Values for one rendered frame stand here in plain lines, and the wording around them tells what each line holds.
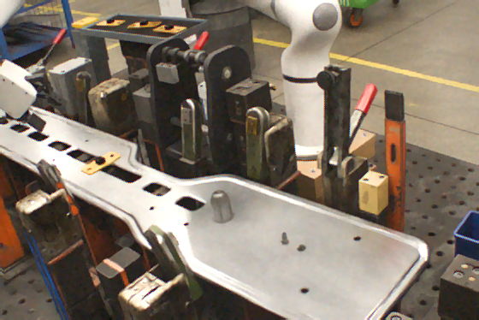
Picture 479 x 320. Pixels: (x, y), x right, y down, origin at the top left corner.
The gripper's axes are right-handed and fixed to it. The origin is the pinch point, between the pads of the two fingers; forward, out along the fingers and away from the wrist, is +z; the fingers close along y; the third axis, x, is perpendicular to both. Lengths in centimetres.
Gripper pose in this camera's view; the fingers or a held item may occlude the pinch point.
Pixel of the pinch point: (50, 115)
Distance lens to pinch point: 125.1
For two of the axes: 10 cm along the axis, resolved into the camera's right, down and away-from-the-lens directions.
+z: 7.1, 5.4, 4.5
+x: 1.2, -7.3, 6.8
